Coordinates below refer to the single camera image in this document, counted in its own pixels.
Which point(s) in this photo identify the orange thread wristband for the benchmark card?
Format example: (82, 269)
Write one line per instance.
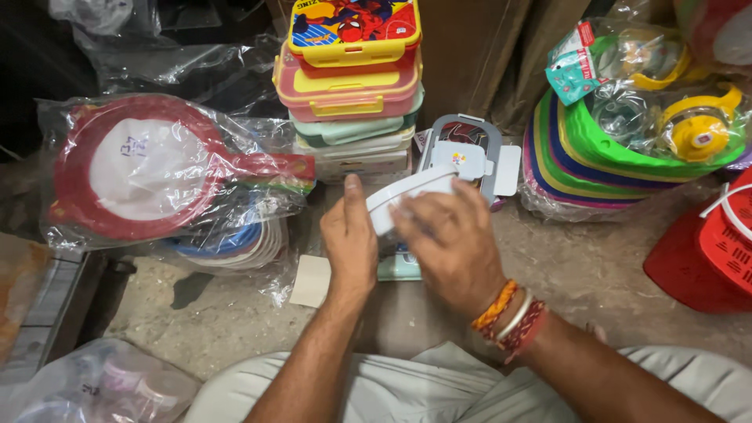
(496, 305)

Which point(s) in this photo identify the plastic bag of round containers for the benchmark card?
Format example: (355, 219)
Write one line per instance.
(94, 385)

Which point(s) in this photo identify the bagged red white item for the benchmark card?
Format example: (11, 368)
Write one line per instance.
(720, 32)

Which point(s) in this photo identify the bagged stack of colourful baskets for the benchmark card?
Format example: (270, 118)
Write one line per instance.
(593, 158)

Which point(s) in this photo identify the person's left hand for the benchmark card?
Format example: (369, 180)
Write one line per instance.
(348, 250)

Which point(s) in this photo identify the yellow cartoon print lunch box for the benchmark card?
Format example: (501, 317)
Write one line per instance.
(355, 29)

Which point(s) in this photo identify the crumpled clear plastic bags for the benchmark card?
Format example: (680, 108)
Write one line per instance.
(170, 53)

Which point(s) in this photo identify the red plastic basket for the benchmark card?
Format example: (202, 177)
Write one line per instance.
(708, 252)

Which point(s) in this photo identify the bagged bottle with teal label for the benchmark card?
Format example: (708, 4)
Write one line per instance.
(617, 59)

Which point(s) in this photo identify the red thread wristband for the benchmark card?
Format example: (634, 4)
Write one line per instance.
(523, 329)

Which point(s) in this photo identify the bagged stack of colourful strainers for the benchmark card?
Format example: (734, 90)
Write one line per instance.
(235, 244)

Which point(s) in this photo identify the grey white lunch box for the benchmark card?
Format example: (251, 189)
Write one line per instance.
(470, 156)

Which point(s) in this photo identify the person's right hand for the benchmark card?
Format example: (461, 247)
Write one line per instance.
(455, 252)

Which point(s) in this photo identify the bagged yellow lid water bottle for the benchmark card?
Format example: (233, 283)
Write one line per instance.
(681, 123)

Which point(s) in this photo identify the pink yellow lunch box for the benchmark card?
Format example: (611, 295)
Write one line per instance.
(346, 88)

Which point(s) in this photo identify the red strainer in plastic bag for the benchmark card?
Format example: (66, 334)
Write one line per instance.
(147, 170)

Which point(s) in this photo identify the grey metal rack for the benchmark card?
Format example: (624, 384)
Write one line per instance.
(50, 311)

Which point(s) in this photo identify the silver metal bangle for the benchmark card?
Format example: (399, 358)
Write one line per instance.
(516, 316)

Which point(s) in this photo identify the mint green lunch box lid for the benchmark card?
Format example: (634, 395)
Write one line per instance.
(398, 264)

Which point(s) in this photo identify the white cardboard box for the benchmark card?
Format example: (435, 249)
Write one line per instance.
(361, 165)

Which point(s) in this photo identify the cream white lunch box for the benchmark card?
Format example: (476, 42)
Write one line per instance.
(358, 147)

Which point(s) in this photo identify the small beige card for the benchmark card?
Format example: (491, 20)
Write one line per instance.
(311, 281)

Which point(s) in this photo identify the white plastic lunch box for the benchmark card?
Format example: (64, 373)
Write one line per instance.
(405, 200)

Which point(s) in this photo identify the person's grey trousers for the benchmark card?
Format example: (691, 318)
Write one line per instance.
(470, 388)

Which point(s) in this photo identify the person's right fingers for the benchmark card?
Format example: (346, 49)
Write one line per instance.
(438, 205)

